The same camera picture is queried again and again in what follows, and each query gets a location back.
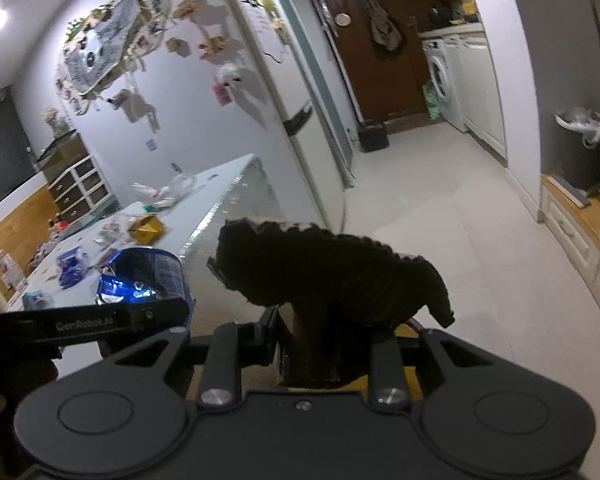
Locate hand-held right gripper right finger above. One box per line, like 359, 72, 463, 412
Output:
366, 329, 504, 407

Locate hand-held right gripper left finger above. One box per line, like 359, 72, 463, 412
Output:
100, 307, 282, 407

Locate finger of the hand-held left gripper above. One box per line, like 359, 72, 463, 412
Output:
122, 297, 192, 334

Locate blue foil snack bag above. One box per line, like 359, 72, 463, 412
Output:
97, 249, 197, 312

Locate yellow wrapper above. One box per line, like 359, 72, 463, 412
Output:
131, 213, 167, 246

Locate small blue packet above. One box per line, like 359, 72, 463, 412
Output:
22, 290, 56, 309

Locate blue crumpled wrapper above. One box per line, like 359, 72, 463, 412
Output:
56, 247, 89, 287

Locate clear plastic bottle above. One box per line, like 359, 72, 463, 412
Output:
0, 242, 22, 287

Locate white plastic bag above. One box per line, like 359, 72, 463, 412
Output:
132, 172, 197, 207

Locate white drawer unit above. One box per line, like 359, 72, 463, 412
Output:
36, 130, 119, 222

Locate black floor box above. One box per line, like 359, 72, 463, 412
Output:
357, 122, 391, 154

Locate low wooden-top cabinet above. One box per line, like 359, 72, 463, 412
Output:
539, 172, 600, 313

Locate grey flat board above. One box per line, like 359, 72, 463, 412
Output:
549, 175, 592, 209

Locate green plastic bag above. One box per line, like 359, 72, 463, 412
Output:
422, 82, 447, 120

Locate white refrigerator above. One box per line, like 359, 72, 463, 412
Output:
204, 0, 357, 233

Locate brown wooden door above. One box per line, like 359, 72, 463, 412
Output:
300, 0, 433, 123

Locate dark bin with white liner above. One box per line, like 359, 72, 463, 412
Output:
542, 109, 600, 187

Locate white kitchen cabinets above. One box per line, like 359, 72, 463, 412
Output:
454, 29, 509, 162

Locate white washing machine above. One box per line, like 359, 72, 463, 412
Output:
422, 37, 467, 134

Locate beige hanging bag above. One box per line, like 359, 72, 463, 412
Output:
364, 0, 404, 52

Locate black wall screen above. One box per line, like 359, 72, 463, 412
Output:
0, 87, 42, 217

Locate white wall ornament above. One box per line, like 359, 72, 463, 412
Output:
217, 62, 244, 87

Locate wooden wall ornament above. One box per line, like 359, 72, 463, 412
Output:
199, 35, 232, 62

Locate panda wall hanging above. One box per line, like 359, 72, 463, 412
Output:
61, 0, 147, 97

